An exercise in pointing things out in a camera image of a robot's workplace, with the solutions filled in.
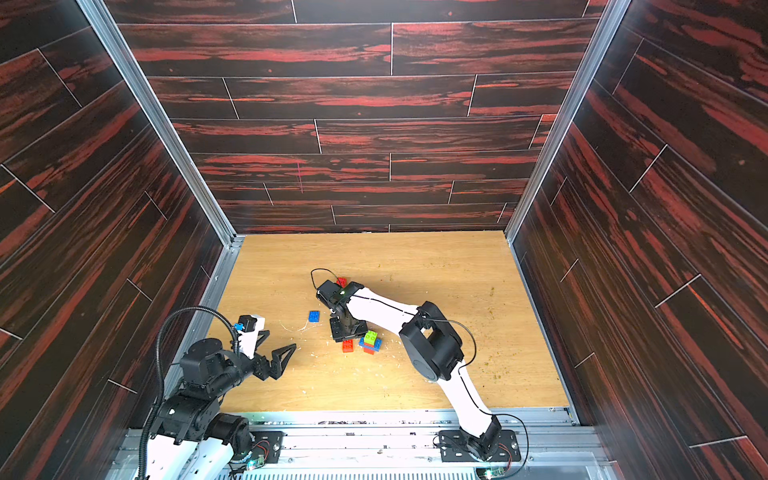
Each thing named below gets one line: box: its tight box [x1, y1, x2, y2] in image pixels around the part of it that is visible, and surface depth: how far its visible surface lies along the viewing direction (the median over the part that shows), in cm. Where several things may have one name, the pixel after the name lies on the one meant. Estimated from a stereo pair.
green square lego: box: [364, 330, 378, 346], surface depth 86 cm
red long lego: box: [342, 339, 355, 353], surface depth 92 cm
